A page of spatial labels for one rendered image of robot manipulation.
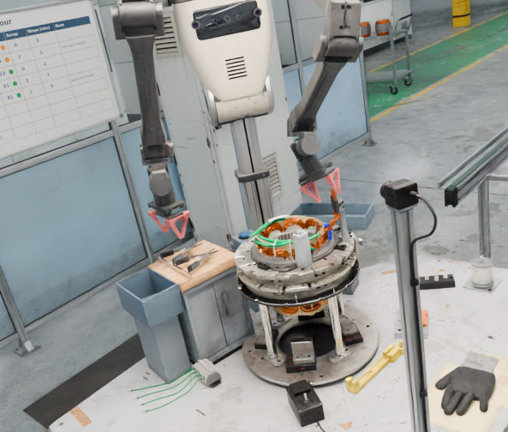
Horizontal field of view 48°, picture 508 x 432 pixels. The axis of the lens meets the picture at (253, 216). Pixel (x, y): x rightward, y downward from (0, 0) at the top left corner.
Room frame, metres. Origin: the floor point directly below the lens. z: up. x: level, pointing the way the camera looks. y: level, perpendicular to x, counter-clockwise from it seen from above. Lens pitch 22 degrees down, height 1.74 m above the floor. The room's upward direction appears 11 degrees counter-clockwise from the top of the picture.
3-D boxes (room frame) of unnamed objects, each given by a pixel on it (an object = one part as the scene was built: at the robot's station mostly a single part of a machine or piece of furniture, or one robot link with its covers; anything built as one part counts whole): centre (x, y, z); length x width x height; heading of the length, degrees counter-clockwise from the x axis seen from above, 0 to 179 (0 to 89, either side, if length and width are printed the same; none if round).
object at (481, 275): (1.50, -0.66, 0.82); 0.06 x 0.06 x 0.06
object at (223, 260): (1.46, 0.19, 1.05); 0.20 x 0.19 x 0.02; 124
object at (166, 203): (1.48, 0.23, 1.26); 0.10 x 0.07 x 0.07; 36
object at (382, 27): (8.32, -2.04, 0.92); 0.82 x 0.23 x 0.20; 51
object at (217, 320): (1.46, 0.19, 0.91); 0.19 x 0.19 x 0.26; 34
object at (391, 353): (1.20, -0.24, 0.80); 0.22 x 0.04 x 0.03; 128
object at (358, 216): (1.64, -0.24, 0.92); 0.25 x 0.11 x 0.28; 61
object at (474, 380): (1.08, -0.43, 0.79); 0.24 x 0.13 x 0.02; 135
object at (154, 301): (1.38, 0.32, 0.92); 0.17 x 0.11 x 0.28; 34
